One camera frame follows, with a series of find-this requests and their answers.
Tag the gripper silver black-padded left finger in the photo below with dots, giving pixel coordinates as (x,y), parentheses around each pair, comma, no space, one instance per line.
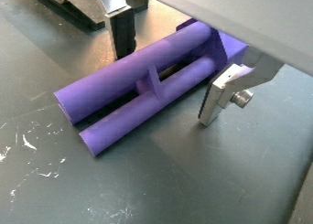
(120,20)

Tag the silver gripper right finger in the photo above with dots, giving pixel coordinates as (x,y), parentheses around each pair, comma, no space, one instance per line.
(229,88)

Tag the black curved fixture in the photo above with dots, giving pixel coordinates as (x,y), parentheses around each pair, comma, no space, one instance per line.
(100,12)

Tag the purple three-prong object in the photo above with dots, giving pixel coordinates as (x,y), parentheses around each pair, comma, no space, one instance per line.
(160,72)

